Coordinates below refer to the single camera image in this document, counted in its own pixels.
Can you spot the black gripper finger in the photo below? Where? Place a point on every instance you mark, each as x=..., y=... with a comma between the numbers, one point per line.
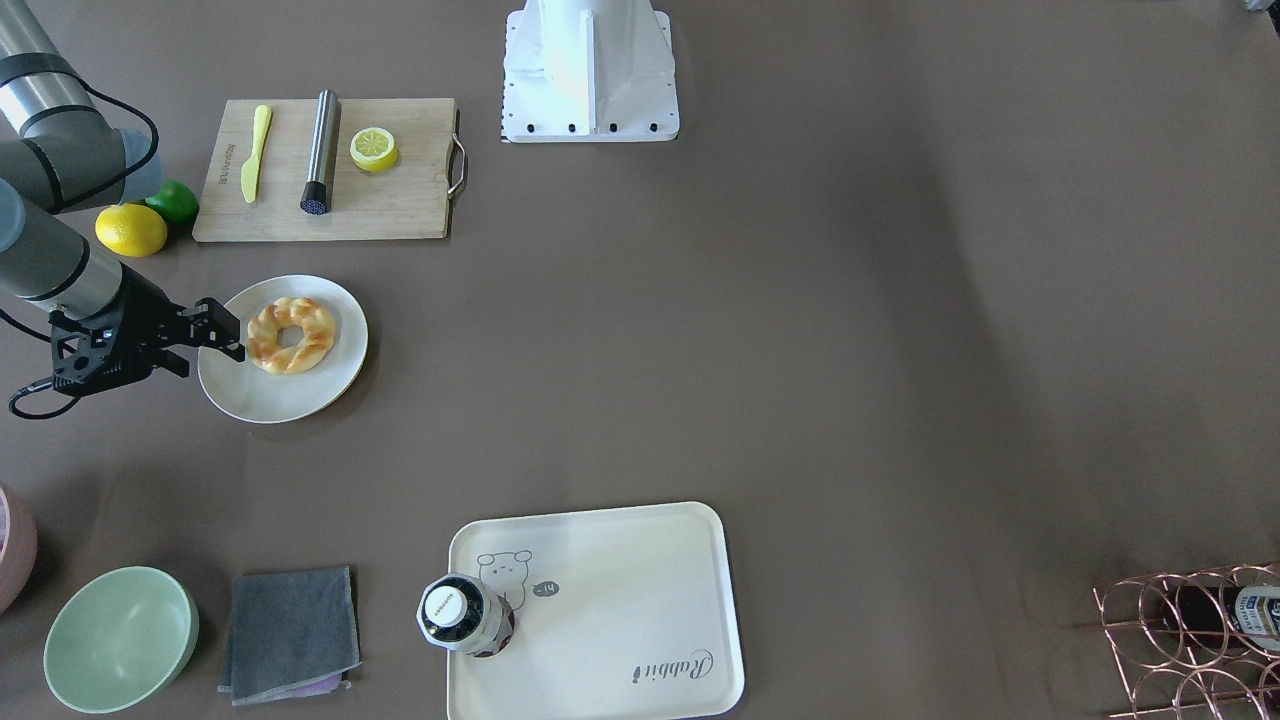
x=208, y=324
x=163, y=358

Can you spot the upper yellow lemon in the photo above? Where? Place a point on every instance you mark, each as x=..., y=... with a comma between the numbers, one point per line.
x=131, y=230

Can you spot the dark tea bottle on tray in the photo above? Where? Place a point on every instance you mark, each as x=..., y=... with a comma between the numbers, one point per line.
x=463, y=615

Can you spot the cream rabbit serving tray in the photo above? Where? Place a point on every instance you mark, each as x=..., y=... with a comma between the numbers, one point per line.
x=619, y=614

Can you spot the pink ice bucket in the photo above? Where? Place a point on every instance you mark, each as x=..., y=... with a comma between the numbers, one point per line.
x=20, y=546

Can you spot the yellow plastic knife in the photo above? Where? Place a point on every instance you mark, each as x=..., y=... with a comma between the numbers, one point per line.
x=250, y=171

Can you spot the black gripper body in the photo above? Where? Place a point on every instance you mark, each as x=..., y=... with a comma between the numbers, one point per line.
x=143, y=309

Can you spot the steel muddler with black tip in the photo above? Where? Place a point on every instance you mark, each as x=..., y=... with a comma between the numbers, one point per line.
x=317, y=190

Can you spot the copper wire bottle rack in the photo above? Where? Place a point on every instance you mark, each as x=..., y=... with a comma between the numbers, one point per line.
x=1162, y=674

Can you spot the braided ring donut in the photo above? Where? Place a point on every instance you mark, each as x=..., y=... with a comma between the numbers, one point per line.
x=290, y=335

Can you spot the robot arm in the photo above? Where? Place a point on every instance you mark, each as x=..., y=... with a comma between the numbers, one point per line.
x=64, y=157

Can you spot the mint green bowl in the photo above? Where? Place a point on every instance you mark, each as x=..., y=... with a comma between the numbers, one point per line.
x=119, y=639

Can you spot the green lime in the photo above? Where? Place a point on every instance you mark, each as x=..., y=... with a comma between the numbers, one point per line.
x=174, y=202

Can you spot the tea bottle in rack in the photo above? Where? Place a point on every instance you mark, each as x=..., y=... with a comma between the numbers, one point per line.
x=1226, y=617

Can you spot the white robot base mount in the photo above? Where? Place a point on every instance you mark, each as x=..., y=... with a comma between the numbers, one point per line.
x=589, y=72

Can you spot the bamboo cutting board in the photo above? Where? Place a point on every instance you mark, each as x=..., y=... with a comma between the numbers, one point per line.
x=410, y=201

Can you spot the grey folded cloth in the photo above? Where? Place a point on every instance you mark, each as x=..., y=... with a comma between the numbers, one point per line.
x=291, y=634

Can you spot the half lemon slice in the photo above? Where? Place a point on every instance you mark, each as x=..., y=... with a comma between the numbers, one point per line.
x=373, y=149

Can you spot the white round plate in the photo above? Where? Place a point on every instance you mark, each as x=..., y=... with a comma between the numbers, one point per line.
x=249, y=393

